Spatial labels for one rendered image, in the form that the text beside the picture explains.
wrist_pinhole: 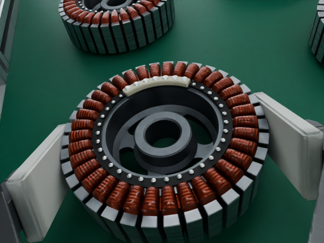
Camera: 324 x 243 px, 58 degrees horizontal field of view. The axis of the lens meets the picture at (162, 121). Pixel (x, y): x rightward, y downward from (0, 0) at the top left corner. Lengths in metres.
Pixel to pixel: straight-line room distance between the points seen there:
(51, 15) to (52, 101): 0.15
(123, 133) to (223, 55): 0.12
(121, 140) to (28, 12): 0.27
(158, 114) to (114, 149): 0.03
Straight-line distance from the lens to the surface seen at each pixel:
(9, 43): 0.35
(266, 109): 0.16
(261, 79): 0.24
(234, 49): 0.27
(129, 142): 0.18
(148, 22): 0.27
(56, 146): 0.16
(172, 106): 0.19
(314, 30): 0.27
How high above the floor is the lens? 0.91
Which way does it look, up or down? 49 degrees down
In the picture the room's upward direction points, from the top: 12 degrees counter-clockwise
